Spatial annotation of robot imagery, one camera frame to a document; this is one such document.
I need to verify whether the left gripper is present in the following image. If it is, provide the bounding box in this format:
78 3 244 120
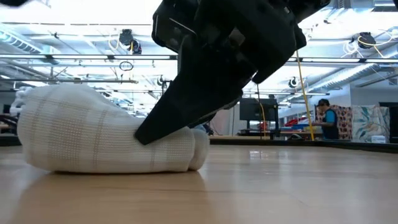
0 0 29 7

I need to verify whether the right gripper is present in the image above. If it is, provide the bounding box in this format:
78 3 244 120
134 0 307 146

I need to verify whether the white plaid towel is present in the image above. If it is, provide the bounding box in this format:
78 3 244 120
17 83 211 174

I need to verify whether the pink curtain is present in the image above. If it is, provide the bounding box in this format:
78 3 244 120
208 105 241 136

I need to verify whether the large black monitor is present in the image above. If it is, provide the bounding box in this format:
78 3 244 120
239 98 279 122

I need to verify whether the overhead light bar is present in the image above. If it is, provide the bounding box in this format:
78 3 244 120
0 54 398 64

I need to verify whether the white humanoid figure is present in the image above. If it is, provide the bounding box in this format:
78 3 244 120
9 86 32 116

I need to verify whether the person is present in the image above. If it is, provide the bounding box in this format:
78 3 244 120
312 98 340 140

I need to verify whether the brown floral panel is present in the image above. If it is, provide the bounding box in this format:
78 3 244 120
315 105 354 141

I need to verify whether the teal leaf panel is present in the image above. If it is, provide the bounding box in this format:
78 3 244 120
351 105 390 143

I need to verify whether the black cabinet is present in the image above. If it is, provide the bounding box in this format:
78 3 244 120
378 101 398 144

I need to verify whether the short yellow cable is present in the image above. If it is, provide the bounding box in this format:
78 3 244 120
259 102 267 138

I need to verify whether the black ceiling cable reel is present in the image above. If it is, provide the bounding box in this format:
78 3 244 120
119 29 135 47
356 32 377 50

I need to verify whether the yellow hanging cable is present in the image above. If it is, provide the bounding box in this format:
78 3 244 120
294 49 315 141

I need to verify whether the black aluminium table frame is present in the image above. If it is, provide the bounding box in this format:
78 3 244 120
0 133 398 154

